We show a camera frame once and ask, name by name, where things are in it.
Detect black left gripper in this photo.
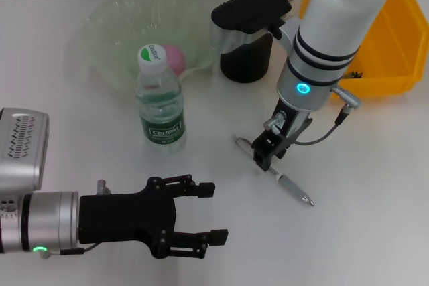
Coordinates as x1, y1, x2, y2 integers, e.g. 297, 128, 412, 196
78, 174, 229, 260

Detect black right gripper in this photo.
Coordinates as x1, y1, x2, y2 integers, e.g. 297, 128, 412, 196
251, 98, 314, 173

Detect grey clear ballpoint pen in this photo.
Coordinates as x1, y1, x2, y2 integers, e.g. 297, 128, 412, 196
233, 135, 316, 207

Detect clear green-label water bottle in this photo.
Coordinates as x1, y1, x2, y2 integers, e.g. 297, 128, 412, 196
134, 42, 186, 153

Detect pink peach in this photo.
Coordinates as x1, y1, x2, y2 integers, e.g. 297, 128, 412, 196
162, 43, 186, 75

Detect black mesh pen holder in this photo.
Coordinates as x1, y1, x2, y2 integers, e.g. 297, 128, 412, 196
219, 33, 274, 84

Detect translucent green fruit plate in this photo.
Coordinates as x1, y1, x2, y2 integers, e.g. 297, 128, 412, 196
83, 0, 217, 90

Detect right wrist silver connector stub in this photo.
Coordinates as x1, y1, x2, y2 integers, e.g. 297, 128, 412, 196
263, 111, 288, 135

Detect wrist silver connector stub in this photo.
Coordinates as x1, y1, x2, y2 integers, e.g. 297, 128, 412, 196
97, 179, 112, 196
263, 111, 288, 135

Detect left wrist silver connector stub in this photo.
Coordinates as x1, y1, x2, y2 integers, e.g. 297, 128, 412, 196
97, 179, 112, 196

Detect yellow plastic bin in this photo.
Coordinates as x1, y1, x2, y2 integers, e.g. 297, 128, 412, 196
298, 0, 424, 100

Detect right gripper grey cable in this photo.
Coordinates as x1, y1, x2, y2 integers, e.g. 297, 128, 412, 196
294, 85, 363, 146

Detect gripper grey cable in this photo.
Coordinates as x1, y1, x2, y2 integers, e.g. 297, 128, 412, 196
294, 85, 363, 146
40, 241, 102, 260

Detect left gripper grey cable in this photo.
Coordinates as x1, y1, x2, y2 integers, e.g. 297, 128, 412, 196
40, 241, 102, 260

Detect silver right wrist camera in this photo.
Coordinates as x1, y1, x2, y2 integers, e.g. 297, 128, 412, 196
209, 0, 298, 54

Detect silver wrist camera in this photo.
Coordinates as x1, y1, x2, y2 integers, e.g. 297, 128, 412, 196
0, 107, 51, 197
209, 0, 298, 54

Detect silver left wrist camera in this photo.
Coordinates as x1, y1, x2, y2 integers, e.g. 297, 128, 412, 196
0, 107, 51, 197

